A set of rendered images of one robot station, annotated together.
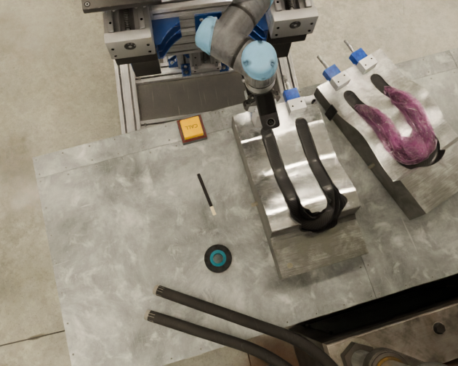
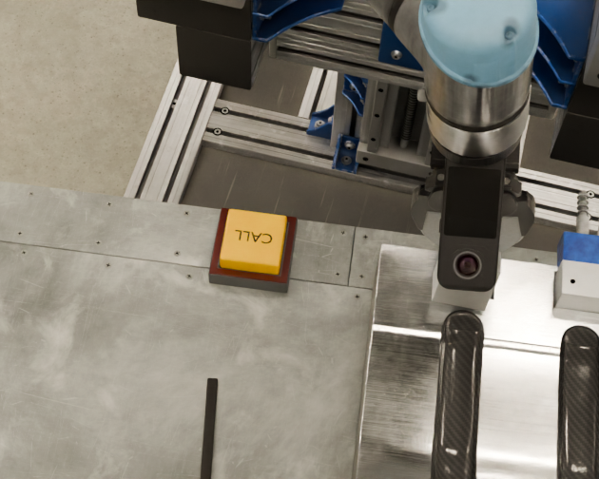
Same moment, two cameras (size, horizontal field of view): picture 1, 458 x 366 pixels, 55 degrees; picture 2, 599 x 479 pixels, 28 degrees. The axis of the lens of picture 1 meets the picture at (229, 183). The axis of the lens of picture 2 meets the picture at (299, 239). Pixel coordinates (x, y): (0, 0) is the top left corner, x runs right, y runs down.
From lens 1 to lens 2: 30 cm
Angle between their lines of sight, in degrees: 18
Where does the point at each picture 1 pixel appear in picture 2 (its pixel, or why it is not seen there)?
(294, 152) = (527, 424)
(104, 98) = (115, 159)
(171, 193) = (106, 401)
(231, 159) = (330, 377)
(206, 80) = (392, 203)
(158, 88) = (255, 173)
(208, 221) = not seen: outside the picture
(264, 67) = (482, 33)
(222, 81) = not seen: hidden behind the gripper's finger
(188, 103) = not seen: hidden behind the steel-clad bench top
